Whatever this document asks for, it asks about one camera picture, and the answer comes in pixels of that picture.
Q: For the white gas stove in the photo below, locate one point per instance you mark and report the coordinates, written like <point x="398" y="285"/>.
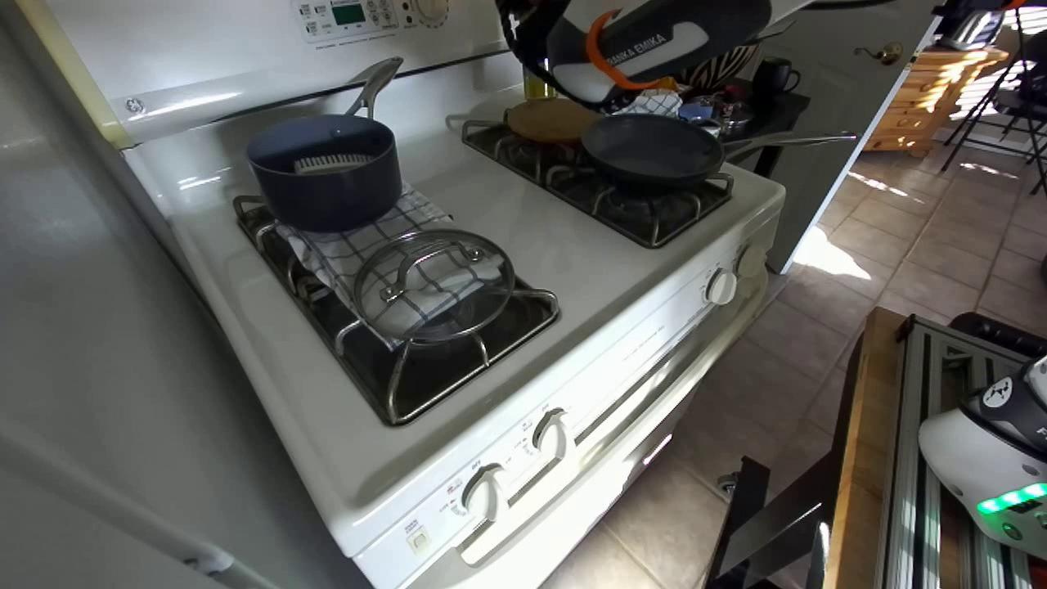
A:
<point x="532" y="245"/>

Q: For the stove burner grate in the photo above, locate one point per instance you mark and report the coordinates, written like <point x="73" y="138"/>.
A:
<point x="425" y="376"/>
<point x="622" y="217"/>

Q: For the round wooden mat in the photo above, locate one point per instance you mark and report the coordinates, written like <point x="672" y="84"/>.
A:
<point x="548" y="119"/>

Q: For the stove timer knob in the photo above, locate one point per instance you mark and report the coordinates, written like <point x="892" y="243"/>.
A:
<point x="431" y="8"/>

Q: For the glass pot lid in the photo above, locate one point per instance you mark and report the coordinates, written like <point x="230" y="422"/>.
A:
<point x="458" y="303"/>

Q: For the checked dish towel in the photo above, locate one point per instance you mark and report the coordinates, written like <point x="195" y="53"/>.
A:
<point x="343" y="254"/>

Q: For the dark frying pan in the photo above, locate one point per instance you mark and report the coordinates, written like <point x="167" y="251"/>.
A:
<point x="646" y="151"/>

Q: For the yellow bottle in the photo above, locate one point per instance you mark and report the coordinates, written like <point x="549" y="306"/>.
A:
<point x="537" y="83"/>

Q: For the dark blue pot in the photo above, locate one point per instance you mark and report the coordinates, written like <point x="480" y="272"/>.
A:
<point x="327" y="196"/>

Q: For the checked cloth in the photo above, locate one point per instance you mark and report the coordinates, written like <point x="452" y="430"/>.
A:
<point x="654" y="103"/>

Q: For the white dish brush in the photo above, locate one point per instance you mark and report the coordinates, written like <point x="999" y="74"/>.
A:
<point x="331" y="164"/>

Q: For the zebra patterned bowl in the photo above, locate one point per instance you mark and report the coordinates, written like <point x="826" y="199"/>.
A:
<point x="724" y="69"/>

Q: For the black side table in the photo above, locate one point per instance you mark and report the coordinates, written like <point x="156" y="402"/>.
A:
<point x="773" y="114"/>

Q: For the black mug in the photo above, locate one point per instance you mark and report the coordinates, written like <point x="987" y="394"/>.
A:
<point x="770" y="76"/>

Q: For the white door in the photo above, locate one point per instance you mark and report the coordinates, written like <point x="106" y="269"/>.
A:
<point x="834" y="98"/>

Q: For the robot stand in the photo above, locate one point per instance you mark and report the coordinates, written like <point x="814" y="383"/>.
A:
<point x="859" y="491"/>

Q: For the white refrigerator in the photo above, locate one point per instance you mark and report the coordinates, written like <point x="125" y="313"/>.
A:
<point x="98" y="368"/>

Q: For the brass door knob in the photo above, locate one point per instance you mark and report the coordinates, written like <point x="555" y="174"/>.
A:
<point x="883" y="54"/>

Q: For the wooden dresser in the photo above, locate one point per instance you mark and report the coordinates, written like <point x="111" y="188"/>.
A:
<point x="924" y="106"/>

